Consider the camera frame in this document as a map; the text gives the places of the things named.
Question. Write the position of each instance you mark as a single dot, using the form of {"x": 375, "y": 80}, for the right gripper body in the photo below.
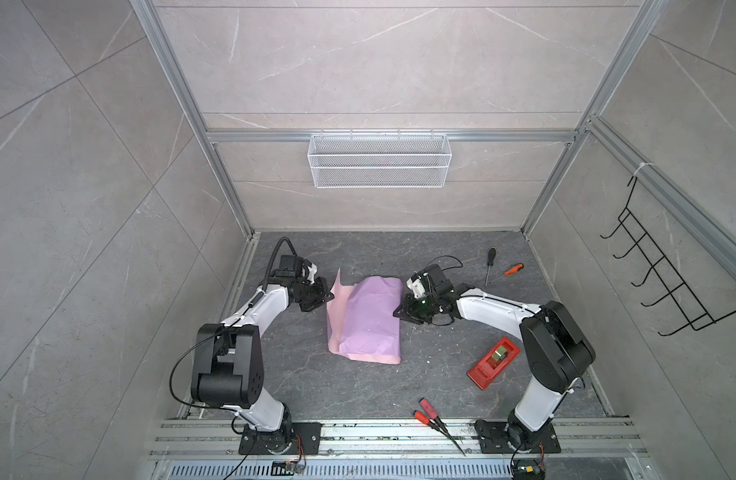
{"x": 426, "y": 307}

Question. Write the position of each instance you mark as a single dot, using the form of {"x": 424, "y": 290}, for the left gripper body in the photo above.
{"x": 307, "y": 291}

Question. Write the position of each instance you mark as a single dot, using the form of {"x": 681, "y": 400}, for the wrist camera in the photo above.
{"x": 430, "y": 281}
{"x": 294, "y": 269}

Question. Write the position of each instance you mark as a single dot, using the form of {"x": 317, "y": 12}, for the black handled screwdriver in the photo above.
{"x": 491, "y": 256}

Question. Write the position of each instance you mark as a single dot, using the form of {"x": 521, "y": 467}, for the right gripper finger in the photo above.
{"x": 407, "y": 310}
{"x": 405, "y": 316}

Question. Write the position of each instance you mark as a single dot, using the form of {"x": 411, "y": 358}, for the red handled screwdriver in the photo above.
{"x": 424, "y": 419}

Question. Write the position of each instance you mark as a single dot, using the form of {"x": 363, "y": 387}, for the red tape dispenser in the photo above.
{"x": 493, "y": 363}

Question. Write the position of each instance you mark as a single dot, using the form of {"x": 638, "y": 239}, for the black wire hook rack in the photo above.
{"x": 693, "y": 313}

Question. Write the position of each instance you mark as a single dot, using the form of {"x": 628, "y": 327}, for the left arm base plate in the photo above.
{"x": 288, "y": 440}

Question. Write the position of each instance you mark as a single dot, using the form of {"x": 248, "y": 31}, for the orange handled screwdriver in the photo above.
{"x": 513, "y": 269}

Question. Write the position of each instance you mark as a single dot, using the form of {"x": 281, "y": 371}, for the pink wrapping paper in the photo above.
{"x": 360, "y": 320}

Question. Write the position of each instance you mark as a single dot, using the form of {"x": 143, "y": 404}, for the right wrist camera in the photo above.
{"x": 430, "y": 281}

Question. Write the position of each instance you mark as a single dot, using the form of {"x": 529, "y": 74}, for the white wire mesh basket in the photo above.
{"x": 379, "y": 160}

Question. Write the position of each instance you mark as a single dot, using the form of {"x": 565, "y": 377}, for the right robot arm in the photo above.
{"x": 557, "y": 351}

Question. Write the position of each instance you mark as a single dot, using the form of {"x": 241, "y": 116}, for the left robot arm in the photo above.
{"x": 228, "y": 368}

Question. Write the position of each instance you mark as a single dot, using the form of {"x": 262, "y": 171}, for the aluminium mounting rail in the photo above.
{"x": 399, "y": 439}

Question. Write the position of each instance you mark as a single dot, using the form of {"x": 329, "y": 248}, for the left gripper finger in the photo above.
{"x": 312, "y": 305}
{"x": 323, "y": 294}

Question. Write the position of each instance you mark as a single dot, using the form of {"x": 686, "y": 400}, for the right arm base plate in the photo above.
{"x": 502, "y": 437}

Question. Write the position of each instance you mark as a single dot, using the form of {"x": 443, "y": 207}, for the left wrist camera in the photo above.
{"x": 294, "y": 269}

